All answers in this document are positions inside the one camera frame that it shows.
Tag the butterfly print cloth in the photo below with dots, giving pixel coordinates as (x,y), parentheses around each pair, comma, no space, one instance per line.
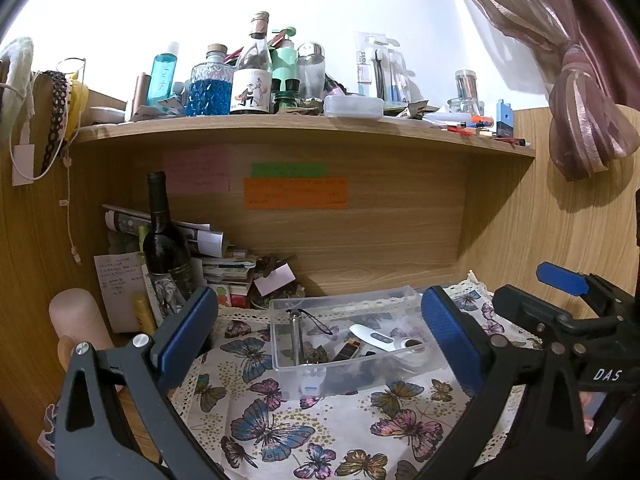
(300,435)

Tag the yellow tube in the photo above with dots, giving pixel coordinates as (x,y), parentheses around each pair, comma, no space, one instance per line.
(142,312)

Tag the brown cardboard tube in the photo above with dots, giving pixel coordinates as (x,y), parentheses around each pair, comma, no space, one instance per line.
(141,95)

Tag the clear bottle with white label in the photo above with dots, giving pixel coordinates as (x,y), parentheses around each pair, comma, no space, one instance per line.
(250,90)

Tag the white handwritten note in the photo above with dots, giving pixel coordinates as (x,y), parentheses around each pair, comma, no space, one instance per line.
(115,295)

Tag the small white plastic bottle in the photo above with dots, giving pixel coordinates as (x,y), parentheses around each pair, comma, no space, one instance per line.
(311,385)

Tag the rolled magazine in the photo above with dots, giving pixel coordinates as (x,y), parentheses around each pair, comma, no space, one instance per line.
(125,220)

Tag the beige cylinder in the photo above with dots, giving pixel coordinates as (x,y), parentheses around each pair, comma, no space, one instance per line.
(77,315)

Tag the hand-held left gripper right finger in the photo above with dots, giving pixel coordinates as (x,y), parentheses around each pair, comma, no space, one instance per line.
(450,340)

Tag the clear tube of pencils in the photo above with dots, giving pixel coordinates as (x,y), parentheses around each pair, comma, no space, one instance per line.
(465,85)

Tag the black lace ribbon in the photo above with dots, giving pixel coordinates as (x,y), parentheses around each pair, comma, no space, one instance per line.
(56,110)

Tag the white paper tag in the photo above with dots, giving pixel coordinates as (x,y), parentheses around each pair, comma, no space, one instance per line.
(274,280)

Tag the clear bottle with silver cap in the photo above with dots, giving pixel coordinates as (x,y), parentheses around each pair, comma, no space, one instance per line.
(310,75)

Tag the green sticky note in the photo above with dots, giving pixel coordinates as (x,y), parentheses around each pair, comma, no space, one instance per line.
(289,170)

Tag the glass jar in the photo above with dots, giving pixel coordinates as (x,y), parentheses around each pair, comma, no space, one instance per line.
(462,106)

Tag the white oval plastic container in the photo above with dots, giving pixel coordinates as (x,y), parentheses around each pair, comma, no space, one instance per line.
(352,106)

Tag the blister pack of brushes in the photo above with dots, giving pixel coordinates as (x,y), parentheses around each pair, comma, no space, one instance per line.
(367,67)
(397,80)

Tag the pink sticky note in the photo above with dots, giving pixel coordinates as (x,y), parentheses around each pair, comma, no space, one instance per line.
(197,171)

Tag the blue mouthwash bottle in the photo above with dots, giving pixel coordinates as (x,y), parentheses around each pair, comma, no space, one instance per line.
(161,80)

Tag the dark green ink bottle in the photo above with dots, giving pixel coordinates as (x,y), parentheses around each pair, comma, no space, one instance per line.
(286,100)

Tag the person's right hand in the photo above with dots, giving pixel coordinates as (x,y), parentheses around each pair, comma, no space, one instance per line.
(589,412)

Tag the dark wine bottle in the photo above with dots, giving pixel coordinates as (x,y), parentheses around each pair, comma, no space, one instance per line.
(162,250)

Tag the wooden shelf board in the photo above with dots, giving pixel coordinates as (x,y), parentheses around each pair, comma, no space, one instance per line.
(300,127)

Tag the mint green pump bottle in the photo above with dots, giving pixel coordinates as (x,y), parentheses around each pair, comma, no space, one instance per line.
(284,65)

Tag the orange sticky note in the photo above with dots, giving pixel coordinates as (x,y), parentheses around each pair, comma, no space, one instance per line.
(295,193)

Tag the pink curtain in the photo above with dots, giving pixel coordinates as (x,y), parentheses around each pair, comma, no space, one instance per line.
(580,85)

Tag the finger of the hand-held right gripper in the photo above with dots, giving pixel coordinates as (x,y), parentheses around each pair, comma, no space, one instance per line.
(530,306)
(562,279)

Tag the clear plastic storage box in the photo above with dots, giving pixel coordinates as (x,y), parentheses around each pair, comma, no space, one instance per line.
(340,391)

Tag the blue pencil sharpener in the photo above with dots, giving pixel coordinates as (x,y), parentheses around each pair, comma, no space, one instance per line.
(505,117)

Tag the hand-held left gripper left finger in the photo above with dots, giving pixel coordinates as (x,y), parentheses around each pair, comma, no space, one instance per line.
(185,330)

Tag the glass bottle with blue liquid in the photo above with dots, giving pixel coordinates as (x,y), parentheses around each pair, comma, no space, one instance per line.
(209,92)

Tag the stack of papers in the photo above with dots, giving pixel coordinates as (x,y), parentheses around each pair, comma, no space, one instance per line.
(225,265)

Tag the white fluffy cloth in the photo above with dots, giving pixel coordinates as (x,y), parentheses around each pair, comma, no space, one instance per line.
(17,65)

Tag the silver metal flashlight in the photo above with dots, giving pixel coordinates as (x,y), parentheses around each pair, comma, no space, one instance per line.
(295,335)

